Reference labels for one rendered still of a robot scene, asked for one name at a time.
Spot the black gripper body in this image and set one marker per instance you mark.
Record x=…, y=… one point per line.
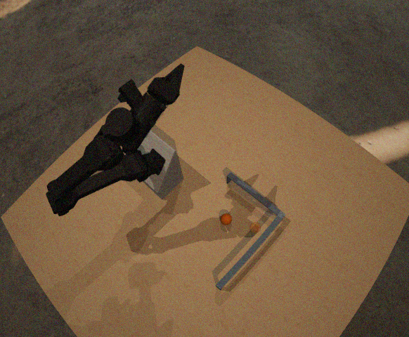
x=155, y=103

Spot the low clear walls with dark edges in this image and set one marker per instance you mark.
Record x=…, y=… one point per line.
x=254, y=202

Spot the translucent orange ball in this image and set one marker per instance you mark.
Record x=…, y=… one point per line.
x=255, y=227

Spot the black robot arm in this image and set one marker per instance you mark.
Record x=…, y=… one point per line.
x=104, y=154

